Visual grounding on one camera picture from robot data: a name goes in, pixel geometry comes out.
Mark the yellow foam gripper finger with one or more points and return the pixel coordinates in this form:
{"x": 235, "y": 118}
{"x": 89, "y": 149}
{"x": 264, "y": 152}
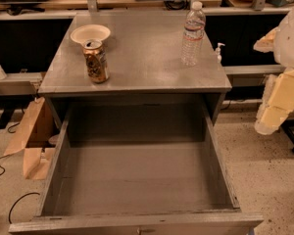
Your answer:
{"x": 265, "y": 44}
{"x": 277, "y": 102}

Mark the clear plastic water bottle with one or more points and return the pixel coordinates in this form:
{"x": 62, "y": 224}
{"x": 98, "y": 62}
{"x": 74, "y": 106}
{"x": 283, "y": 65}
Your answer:
{"x": 194, "y": 28}

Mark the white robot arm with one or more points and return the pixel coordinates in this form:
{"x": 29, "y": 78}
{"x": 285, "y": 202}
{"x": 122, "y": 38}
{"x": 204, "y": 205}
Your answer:
{"x": 283, "y": 45}

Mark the open grey top drawer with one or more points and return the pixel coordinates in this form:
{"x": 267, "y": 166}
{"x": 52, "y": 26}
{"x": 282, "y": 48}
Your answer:
{"x": 138, "y": 170}

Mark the grey metal cabinet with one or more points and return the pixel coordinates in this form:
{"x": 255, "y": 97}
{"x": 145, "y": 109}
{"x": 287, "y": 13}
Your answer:
{"x": 143, "y": 55}

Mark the gold soda can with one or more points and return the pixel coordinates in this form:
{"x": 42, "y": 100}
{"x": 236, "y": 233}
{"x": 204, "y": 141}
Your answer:
{"x": 96, "y": 62}

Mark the white paper bowl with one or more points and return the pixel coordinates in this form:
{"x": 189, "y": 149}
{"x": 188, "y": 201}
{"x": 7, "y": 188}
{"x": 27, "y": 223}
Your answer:
{"x": 90, "y": 31}

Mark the open cardboard box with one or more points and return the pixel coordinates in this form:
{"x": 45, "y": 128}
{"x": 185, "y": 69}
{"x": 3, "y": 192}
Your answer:
{"x": 31, "y": 138}

